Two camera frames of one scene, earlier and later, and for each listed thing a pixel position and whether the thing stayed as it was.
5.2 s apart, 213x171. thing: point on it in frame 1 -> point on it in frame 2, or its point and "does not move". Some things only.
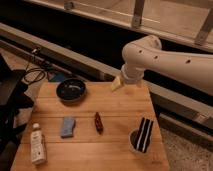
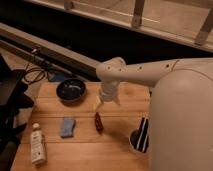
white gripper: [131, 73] -> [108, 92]
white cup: [133, 138] does not move
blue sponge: [67, 130] does not move
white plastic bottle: [37, 145] does not move
